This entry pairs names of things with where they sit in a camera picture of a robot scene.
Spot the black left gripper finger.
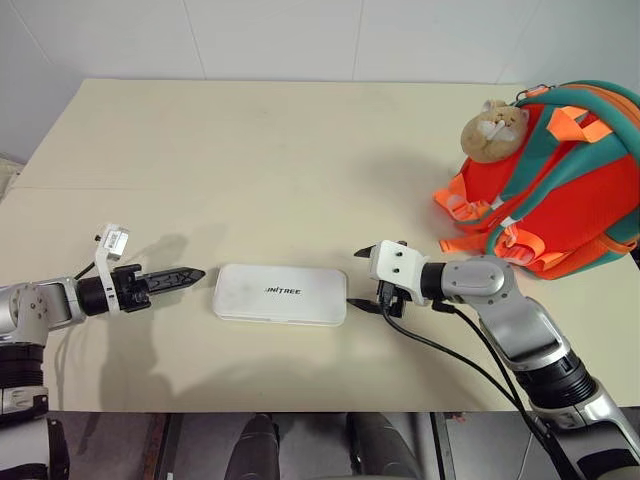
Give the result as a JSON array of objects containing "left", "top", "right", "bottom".
[
  {"left": 146, "top": 272, "right": 207, "bottom": 297},
  {"left": 143, "top": 267, "right": 207, "bottom": 285}
]

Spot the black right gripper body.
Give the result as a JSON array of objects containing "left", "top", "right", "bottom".
[{"left": 376, "top": 279, "right": 414, "bottom": 319}]

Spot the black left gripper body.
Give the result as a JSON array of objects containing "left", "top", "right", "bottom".
[{"left": 110, "top": 264, "right": 155, "bottom": 314}]

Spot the white flat box with logo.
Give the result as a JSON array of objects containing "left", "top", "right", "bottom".
[{"left": 210, "top": 263, "right": 349, "bottom": 329}]

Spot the orange and teal backpack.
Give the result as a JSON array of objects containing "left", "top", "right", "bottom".
[{"left": 431, "top": 79, "right": 640, "bottom": 281}]

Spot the beige plush cat toy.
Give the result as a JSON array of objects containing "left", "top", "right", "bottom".
[{"left": 459, "top": 98, "right": 532, "bottom": 164}]

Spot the dark rounded shape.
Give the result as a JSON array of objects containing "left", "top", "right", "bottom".
[{"left": 238, "top": 412, "right": 282, "bottom": 480}]

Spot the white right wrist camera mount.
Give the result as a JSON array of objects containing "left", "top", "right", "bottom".
[{"left": 368, "top": 239, "right": 432, "bottom": 307}]

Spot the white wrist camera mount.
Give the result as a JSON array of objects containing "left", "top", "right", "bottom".
[
  {"left": 368, "top": 239, "right": 432, "bottom": 307},
  {"left": 94, "top": 223, "right": 132, "bottom": 317}
]

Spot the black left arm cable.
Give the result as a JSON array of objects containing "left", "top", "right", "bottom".
[{"left": 73, "top": 259, "right": 102, "bottom": 282}]

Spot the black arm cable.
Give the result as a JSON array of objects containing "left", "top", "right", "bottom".
[
  {"left": 432, "top": 298, "right": 551, "bottom": 442},
  {"left": 381, "top": 294, "right": 589, "bottom": 480},
  {"left": 73, "top": 259, "right": 102, "bottom": 282}
]

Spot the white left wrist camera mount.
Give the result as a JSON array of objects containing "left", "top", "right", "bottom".
[{"left": 94, "top": 223, "right": 132, "bottom": 317}]

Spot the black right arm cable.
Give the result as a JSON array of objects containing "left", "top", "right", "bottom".
[
  {"left": 381, "top": 294, "right": 589, "bottom": 480},
  {"left": 432, "top": 298, "right": 551, "bottom": 442}
]

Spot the black table frame bar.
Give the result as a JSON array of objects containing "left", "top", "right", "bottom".
[
  {"left": 430, "top": 412, "right": 449, "bottom": 480},
  {"left": 158, "top": 413, "right": 184, "bottom": 480}
]

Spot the thin white cable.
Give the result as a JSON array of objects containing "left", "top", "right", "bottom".
[{"left": 517, "top": 433, "right": 535, "bottom": 479}]

